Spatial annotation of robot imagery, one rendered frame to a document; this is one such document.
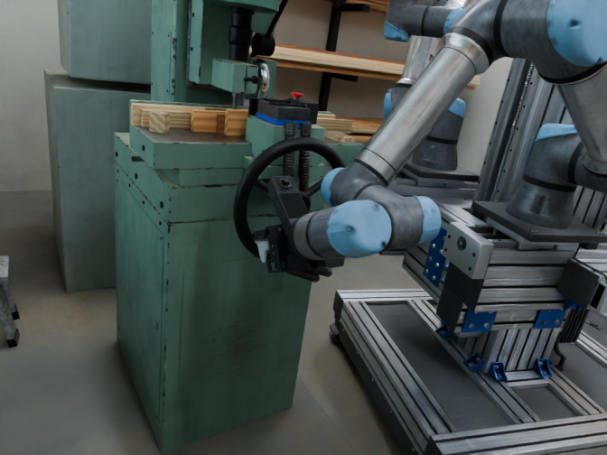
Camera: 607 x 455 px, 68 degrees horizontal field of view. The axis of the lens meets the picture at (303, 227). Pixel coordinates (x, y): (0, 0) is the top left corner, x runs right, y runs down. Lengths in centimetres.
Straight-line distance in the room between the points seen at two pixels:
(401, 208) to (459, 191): 98
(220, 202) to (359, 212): 58
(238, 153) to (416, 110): 47
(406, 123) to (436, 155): 78
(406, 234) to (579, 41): 36
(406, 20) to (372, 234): 85
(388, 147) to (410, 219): 16
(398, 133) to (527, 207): 49
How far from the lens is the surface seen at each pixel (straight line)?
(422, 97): 81
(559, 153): 116
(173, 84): 137
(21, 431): 164
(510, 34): 83
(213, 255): 116
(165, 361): 128
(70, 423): 163
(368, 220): 59
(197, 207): 109
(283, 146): 92
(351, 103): 428
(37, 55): 341
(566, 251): 127
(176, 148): 103
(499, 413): 156
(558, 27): 78
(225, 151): 108
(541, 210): 119
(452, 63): 84
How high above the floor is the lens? 112
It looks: 21 degrees down
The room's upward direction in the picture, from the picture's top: 8 degrees clockwise
